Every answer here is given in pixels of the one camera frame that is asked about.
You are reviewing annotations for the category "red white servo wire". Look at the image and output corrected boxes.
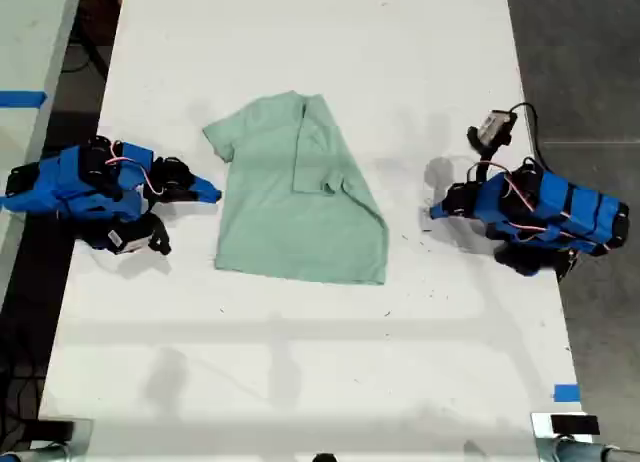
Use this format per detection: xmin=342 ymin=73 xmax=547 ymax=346
xmin=105 ymin=140 xmax=167 ymax=199
xmin=501 ymin=170 xmax=574 ymax=243

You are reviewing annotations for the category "small white and black box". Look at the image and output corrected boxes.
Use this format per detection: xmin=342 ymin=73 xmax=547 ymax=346
xmin=529 ymin=411 xmax=601 ymax=440

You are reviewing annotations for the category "short black camera stalk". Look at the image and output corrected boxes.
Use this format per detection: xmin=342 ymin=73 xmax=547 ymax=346
xmin=147 ymin=212 xmax=173 ymax=257
xmin=472 ymin=144 xmax=502 ymax=184

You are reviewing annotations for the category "black camera box grey face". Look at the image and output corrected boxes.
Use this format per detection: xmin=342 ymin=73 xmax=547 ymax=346
xmin=466 ymin=108 xmax=519 ymax=152

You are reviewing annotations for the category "long blue tape strip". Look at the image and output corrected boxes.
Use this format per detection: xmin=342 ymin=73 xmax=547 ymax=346
xmin=0 ymin=90 xmax=49 ymax=109

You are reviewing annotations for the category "short blue tape strip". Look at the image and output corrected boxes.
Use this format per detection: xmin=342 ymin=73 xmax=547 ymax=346
xmin=552 ymin=383 xmax=582 ymax=404

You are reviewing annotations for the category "pale green T-shirt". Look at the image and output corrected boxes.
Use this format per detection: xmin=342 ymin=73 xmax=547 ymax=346
xmin=201 ymin=89 xmax=391 ymax=287

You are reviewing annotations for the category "black camera box white label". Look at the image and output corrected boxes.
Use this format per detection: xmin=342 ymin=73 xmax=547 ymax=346
xmin=84 ymin=216 xmax=154 ymax=256

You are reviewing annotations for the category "black camera cable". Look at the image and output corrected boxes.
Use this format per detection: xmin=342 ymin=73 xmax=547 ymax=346
xmin=508 ymin=101 xmax=550 ymax=169

